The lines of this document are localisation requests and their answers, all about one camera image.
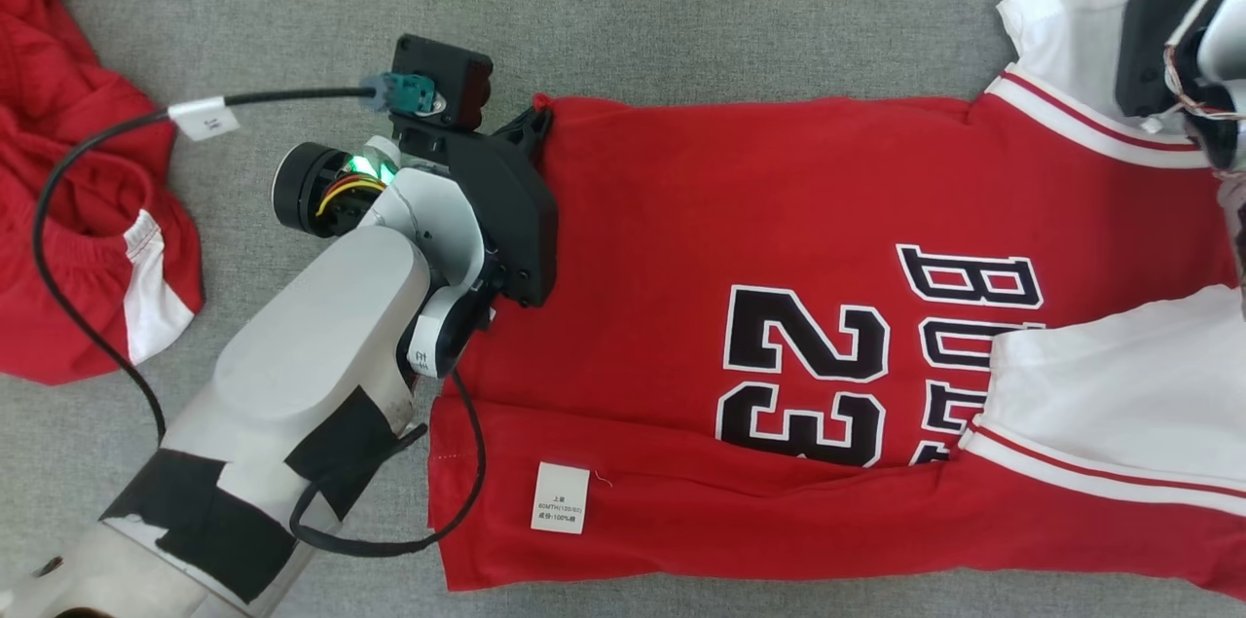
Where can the red shorts white side stripe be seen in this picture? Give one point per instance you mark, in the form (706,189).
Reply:
(68,161)

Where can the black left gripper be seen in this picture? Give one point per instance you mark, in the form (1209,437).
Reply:
(516,219)

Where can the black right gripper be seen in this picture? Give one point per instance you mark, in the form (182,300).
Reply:
(1149,24)

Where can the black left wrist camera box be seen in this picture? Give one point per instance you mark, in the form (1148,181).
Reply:
(453,73)

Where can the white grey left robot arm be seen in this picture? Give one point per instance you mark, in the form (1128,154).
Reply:
(311,345)

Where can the red basketball jersey number 23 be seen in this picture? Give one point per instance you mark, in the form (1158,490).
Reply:
(681,258)

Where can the grey fabric sofa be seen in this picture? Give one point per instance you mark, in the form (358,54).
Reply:
(681,5)

